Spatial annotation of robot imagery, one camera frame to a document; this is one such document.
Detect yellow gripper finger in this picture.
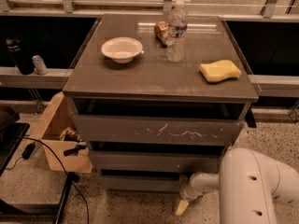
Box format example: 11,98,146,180
175,199,189,216

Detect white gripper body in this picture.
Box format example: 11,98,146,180
178,175,200,202

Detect grey bottom drawer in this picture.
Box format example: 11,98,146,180
99,175,180,193

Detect grey drawer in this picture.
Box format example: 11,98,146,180
73,115,244,146
89,150,221,173
99,175,180,193

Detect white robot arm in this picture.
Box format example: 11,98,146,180
176,148,299,224

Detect grey middle drawer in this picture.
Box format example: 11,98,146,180
89,150,221,173

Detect grey drawer cabinet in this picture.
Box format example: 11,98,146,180
64,15,258,178

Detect grey top drawer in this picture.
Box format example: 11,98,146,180
73,115,244,146

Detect yellow sponge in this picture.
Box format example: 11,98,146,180
199,60,241,83

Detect clear plastic water bottle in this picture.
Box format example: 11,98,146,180
166,1,188,63

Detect cardboard box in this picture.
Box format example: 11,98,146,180
30,92,93,174

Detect white bowl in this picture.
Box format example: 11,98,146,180
101,37,143,63

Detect brown wrapped snack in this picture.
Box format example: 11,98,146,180
154,21,168,46

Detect silver soda can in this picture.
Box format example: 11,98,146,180
32,55,48,75

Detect black tumbler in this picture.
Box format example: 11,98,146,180
6,37,35,75

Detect black power adapter cable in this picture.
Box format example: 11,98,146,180
6,135,91,224

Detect black cart frame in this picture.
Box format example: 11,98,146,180
0,106,78,224

